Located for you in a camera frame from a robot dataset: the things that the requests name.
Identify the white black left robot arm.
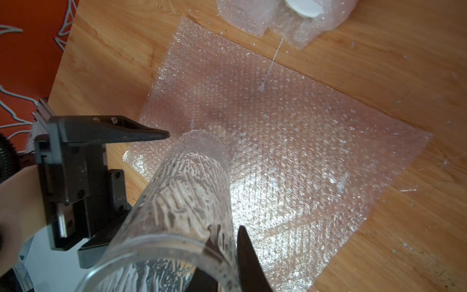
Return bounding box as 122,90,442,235
1,116,170,273

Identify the bubble wrap sheet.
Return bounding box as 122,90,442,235
124,18,432,292

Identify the narrow bubble wrapped bundle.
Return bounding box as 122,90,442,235
216,0,280,37

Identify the bubble wrap roll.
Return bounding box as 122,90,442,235
269,0,358,50

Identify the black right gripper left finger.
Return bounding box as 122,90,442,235
185,234,221,292

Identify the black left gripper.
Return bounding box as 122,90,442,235
34,116,170,269

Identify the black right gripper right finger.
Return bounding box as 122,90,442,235
237,226,273,292

